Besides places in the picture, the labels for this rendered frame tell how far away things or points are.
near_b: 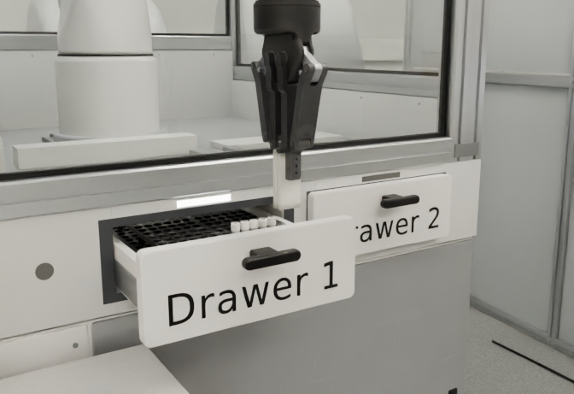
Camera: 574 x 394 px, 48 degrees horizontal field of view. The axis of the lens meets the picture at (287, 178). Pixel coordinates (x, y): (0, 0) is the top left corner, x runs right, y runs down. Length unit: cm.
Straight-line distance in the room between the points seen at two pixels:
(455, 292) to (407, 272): 14
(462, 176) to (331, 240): 43
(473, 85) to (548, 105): 146
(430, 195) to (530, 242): 167
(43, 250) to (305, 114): 36
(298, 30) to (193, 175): 28
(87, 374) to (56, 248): 16
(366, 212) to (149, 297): 43
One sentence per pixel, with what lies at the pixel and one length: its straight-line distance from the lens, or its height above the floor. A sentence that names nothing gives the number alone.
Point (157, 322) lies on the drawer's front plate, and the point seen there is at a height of 85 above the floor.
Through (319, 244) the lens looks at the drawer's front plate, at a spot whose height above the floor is 90.
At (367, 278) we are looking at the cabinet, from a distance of 109.
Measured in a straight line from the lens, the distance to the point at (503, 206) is 283.
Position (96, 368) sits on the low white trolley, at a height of 76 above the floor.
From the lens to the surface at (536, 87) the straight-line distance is 267.
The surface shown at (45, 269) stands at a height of 88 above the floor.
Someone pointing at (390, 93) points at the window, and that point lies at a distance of 107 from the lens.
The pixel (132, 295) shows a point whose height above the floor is 85.
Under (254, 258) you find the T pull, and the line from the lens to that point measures 72.
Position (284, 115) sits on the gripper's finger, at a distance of 72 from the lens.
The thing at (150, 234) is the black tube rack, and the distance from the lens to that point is 87.
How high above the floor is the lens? 114
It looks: 12 degrees down
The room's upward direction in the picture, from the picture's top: straight up
